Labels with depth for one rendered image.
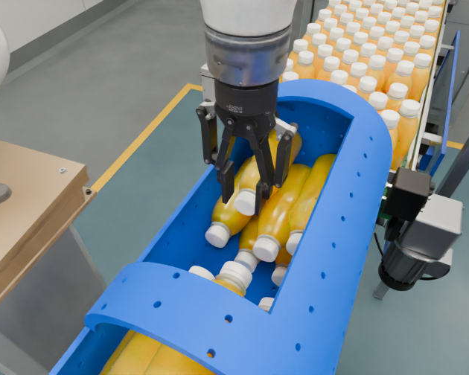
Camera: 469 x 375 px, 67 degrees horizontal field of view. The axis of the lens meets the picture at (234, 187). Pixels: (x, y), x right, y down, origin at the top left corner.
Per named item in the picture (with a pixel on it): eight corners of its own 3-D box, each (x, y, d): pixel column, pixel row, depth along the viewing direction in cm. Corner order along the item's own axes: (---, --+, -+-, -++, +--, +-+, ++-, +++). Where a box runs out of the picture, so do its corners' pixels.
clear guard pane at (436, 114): (383, 257, 125) (441, 154, 90) (412, 132, 173) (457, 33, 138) (384, 258, 125) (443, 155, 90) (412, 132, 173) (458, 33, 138)
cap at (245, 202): (263, 208, 58) (258, 216, 57) (243, 207, 60) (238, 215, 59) (254, 191, 56) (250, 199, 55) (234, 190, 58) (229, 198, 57)
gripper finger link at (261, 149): (254, 106, 46) (264, 106, 45) (270, 172, 53) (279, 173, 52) (241, 123, 43) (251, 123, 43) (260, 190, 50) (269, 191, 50)
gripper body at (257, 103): (197, 77, 39) (203, 141, 46) (269, 95, 37) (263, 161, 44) (228, 47, 44) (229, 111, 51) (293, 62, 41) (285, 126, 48)
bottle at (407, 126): (375, 155, 96) (397, 98, 83) (401, 164, 93) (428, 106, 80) (368, 170, 92) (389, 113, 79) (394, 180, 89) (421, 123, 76)
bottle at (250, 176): (307, 152, 69) (273, 216, 58) (275, 153, 73) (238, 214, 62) (297, 121, 65) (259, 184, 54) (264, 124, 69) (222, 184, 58)
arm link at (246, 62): (272, 46, 32) (268, 103, 36) (304, 10, 37) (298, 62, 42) (185, 27, 35) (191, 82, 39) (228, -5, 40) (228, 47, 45)
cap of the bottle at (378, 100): (374, 109, 80) (376, 102, 79) (365, 100, 83) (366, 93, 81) (388, 106, 81) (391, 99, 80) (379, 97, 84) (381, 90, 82)
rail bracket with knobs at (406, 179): (371, 213, 82) (384, 183, 75) (377, 193, 86) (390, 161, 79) (415, 229, 79) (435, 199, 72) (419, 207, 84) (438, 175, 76)
